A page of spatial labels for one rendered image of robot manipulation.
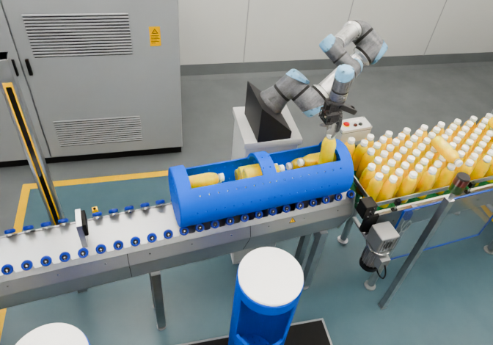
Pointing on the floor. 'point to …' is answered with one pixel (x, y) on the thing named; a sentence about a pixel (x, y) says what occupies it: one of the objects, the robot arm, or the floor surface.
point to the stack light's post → (417, 250)
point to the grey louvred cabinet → (92, 64)
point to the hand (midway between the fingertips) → (331, 133)
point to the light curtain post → (28, 139)
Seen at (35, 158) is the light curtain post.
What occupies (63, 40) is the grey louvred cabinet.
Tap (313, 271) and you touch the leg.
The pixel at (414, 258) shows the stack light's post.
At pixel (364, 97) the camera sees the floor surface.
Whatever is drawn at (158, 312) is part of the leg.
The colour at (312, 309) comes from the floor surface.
